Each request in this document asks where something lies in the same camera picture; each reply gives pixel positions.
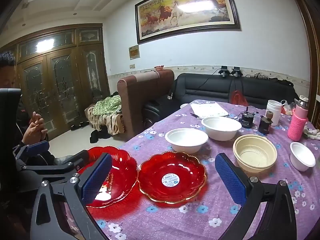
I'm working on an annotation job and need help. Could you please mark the dark brown jar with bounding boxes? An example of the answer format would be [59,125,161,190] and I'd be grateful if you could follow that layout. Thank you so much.
[258,111,274,134]

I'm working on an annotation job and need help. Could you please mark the brown spotted blanket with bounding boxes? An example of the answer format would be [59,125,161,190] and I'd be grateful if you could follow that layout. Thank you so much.
[85,106,125,135]

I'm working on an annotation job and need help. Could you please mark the beige plastic bowl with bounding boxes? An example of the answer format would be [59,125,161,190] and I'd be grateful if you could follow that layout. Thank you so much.
[232,134,278,173]

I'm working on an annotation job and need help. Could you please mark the wooden door frame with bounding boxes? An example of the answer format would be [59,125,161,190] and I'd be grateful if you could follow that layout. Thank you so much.
[285,0,320,130]

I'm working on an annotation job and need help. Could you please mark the white paper sheets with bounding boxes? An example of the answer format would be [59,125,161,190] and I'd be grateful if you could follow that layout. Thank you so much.
[190,102,229,118]

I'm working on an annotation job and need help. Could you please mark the wooden glass-panel doors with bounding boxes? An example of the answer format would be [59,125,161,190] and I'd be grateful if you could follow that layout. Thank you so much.
[0,23,110,142]

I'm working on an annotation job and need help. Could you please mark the white gloves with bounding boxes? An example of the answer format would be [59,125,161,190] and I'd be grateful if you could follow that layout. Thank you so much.
[303,128,320,140]

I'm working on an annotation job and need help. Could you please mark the purple floral tablecloth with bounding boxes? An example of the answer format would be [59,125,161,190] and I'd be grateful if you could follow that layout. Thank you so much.
[86,100,320,240]

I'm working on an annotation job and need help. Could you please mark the black round device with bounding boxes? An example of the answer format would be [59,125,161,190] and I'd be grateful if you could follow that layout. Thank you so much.
[237,106,256,129]

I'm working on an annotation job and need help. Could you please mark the small deep white bowl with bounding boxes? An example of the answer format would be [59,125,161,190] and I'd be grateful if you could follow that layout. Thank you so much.
[290,142,316,172]

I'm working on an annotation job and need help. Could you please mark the white cup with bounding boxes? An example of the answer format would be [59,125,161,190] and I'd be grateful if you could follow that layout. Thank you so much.
[266,100,283,127]

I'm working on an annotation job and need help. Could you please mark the red plastic bag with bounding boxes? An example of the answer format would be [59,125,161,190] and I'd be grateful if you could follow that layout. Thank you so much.
[230,90,249,107]

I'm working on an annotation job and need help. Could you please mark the brown armchair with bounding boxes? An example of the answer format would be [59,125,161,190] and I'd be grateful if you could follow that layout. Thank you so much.
[117,69,175,142]

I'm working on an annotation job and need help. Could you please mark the black leather sofa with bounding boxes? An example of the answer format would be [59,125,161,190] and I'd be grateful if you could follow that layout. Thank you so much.
[143,73,299,128]

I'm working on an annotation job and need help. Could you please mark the small wall calendar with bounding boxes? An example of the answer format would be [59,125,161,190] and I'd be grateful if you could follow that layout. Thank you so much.
[129,44,139,60]

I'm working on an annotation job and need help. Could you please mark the black clothing heap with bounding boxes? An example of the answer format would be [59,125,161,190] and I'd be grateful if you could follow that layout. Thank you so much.
[89,126,112,144]

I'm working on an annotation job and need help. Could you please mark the framed horse painting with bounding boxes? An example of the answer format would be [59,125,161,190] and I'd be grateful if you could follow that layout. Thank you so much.
[134,0,242,45]

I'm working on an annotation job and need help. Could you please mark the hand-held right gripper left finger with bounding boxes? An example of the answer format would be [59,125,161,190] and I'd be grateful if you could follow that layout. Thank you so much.
[30,152,113,240]

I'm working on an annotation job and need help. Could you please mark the red plate with sticker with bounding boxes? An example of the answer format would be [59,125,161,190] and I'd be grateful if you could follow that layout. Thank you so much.
[138,151,207,204]

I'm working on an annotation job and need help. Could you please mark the green patterned blanket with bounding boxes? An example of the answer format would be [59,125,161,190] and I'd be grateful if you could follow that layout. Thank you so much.
[93,95,123,115]

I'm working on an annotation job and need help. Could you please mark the pink cup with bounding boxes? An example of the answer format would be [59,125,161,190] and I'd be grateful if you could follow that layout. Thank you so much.
[287,95,310,142]

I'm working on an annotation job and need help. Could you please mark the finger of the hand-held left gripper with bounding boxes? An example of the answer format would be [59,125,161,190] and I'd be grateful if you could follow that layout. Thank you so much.
[12,141,50,167]
[19,151,90,180]

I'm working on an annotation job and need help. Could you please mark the dark clothes pile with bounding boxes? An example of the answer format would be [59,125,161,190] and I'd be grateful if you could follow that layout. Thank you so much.
[254,72,294,85]

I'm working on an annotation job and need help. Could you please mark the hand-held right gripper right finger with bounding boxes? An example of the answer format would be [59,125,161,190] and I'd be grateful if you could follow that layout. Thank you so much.
[215,153,297,240]

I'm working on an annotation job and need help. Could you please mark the large white bowl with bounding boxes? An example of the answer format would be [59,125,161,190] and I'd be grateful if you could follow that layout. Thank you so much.
[201,116,242,141]

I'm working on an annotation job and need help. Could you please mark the medium white bowl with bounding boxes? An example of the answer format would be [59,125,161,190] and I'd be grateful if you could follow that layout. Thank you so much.
[164,128,209,153]

